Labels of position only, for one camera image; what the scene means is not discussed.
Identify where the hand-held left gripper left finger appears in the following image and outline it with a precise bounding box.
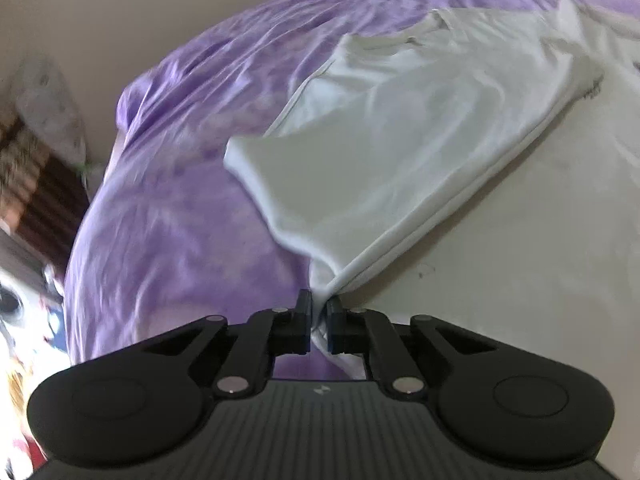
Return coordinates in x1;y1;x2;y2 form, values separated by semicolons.
126;290;314;401

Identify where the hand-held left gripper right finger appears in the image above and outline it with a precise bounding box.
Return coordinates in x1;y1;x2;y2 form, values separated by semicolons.
325;296;507;403

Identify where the white shirt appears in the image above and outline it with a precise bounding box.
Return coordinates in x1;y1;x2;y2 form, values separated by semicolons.
223;0;640;381

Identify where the purple floral blanket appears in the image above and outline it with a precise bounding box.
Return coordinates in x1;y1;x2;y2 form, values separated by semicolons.
64;0;640;380

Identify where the brown curtain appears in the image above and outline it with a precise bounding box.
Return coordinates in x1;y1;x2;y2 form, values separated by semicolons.
0;112;92;266

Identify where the white patterned curtain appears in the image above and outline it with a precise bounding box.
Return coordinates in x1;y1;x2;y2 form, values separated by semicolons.
14;55;103;181

